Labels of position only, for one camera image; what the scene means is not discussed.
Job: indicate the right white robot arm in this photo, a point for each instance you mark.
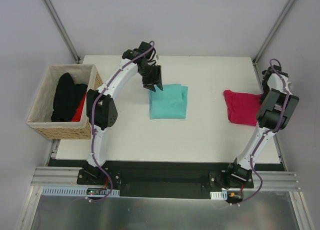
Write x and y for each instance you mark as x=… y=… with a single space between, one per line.
x=277 y=107

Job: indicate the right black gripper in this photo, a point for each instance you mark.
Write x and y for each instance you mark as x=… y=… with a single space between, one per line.
x=264 y=98

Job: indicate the wicker laundry basket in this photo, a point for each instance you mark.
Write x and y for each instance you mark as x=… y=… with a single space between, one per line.
x=40 y=115

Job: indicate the right slotted cable duct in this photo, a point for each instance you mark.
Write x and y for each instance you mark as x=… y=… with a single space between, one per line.
x=222 y=195

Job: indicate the black t shirt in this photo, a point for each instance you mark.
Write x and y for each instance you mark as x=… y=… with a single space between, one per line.
x=66 y=98

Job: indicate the teal t shirt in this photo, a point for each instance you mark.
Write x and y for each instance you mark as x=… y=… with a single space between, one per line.
x=169 y=103

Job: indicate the folded pink t shirt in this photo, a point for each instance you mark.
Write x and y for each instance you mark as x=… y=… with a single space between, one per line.
x=242 y=108

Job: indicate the slotted cable duct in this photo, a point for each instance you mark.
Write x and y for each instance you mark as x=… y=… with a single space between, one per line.
x=222 y=195
x=79 y=192

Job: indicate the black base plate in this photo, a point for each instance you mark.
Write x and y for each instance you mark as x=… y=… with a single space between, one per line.
x=162 y=179

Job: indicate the aluminium rail frame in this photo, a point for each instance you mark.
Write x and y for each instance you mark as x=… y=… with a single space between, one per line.
x=65 y=172

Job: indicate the red t shirt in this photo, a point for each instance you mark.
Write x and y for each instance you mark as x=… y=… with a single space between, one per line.
x=78 y=113

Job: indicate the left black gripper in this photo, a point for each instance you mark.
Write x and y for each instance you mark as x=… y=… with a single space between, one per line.
x=153 y=77

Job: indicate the left slotted cable duct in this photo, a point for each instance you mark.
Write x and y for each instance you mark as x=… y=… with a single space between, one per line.
x=79 y=192

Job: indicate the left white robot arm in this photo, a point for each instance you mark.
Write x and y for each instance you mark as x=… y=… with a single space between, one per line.
x=101 y=109

